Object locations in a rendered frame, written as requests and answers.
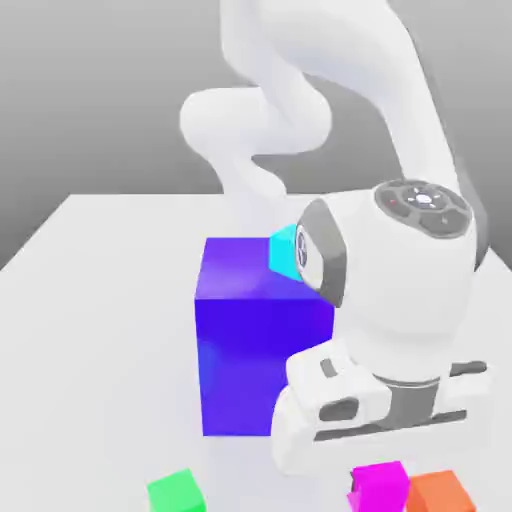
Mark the small cyan cube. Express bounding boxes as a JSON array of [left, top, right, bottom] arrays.
[[268, 223, 306, 284]]

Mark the small green cube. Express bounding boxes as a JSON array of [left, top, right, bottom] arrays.
[[146, 468, 208, 512]]

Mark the large blue box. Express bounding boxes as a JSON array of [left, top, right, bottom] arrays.
[[193, 236, 336, 438]]

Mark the small orange cube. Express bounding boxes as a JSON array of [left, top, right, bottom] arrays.
[[405, 469, 476, 512]]

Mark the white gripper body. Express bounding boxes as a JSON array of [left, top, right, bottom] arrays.
[[271, 384, 483, 478]]

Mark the small magenta cube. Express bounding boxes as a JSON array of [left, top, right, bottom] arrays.
[[346, 460, 410, 512]]

